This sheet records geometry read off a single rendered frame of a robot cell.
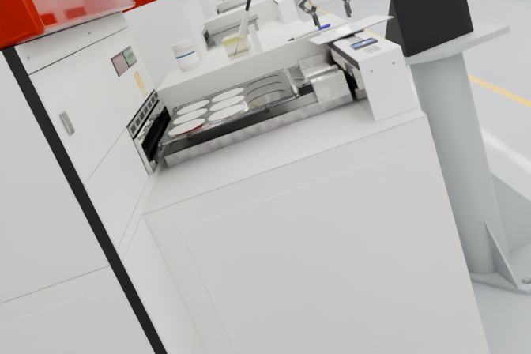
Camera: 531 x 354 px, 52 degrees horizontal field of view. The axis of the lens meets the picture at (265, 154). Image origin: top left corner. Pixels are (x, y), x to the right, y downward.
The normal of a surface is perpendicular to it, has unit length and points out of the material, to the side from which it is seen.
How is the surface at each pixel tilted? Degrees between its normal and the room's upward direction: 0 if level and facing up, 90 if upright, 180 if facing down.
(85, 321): 90
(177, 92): 90
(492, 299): 0
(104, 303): 90
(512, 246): 90
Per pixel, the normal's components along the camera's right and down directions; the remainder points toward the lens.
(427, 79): -0.57, 0.45
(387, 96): 0.05, 0.31
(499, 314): -0.33, -0.89
